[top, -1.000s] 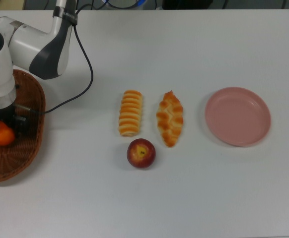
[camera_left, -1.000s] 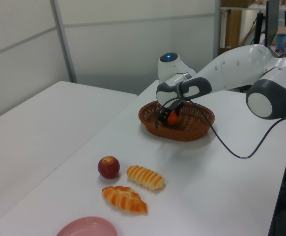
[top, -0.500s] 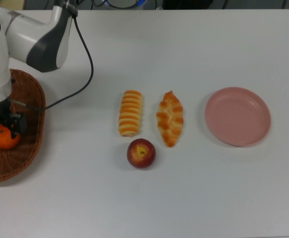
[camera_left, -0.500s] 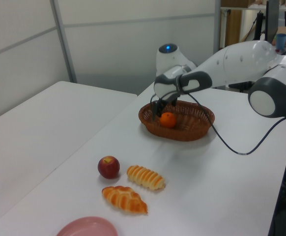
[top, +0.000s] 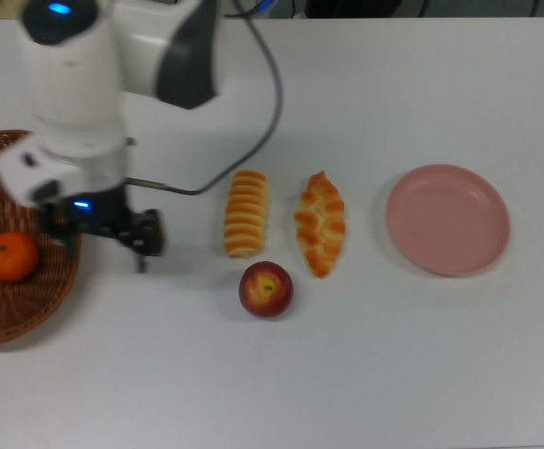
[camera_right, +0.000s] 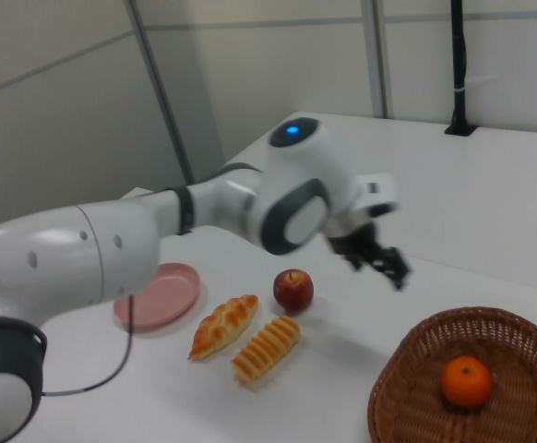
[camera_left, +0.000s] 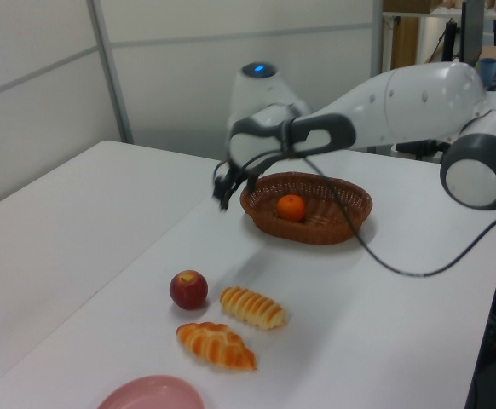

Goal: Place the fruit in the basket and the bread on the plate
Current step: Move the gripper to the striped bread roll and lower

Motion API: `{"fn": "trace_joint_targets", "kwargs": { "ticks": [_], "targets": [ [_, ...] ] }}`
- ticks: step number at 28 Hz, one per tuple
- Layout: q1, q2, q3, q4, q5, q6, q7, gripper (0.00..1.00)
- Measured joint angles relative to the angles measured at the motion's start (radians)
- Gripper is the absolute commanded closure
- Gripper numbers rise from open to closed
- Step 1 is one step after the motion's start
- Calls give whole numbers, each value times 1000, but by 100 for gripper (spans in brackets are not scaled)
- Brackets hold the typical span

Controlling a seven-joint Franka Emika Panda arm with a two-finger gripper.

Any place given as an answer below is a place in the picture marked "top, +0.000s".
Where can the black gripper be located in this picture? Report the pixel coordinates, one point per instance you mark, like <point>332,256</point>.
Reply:
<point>104,215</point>

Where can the toy orange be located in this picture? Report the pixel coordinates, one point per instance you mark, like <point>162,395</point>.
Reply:
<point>10,257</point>

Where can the striped toy bread roll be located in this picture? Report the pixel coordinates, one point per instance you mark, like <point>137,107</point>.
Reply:
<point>246,215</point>

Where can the red toy apple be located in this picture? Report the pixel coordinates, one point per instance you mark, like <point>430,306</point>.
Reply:
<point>265,292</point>

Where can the braided toy bread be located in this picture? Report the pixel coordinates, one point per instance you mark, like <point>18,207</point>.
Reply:
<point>319,224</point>

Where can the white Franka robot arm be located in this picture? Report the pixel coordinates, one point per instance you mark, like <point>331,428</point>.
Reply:
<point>75,84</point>

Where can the brown woven basket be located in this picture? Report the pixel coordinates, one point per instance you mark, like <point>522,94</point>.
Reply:
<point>19,308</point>

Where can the pink plate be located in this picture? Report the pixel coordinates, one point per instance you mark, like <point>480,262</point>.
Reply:
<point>447,220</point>

